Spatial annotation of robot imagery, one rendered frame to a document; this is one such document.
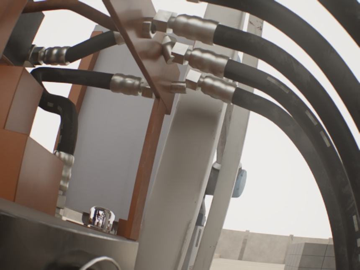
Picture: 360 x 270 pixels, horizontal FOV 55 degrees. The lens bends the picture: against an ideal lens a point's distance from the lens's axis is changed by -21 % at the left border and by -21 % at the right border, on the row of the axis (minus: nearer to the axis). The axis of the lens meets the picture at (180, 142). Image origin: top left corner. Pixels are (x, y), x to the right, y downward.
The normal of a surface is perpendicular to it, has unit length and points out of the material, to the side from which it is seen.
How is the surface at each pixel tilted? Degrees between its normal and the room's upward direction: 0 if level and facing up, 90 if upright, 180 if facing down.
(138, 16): 90
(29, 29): 90
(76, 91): 90
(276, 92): 120
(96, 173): 90
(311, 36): 99
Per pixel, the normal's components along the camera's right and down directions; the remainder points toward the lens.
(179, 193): -0.15, -0.29
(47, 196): 0.98, 0.18
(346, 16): -0.79, 0.29
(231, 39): -0.32, 0.28
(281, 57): -0.28, -0.12
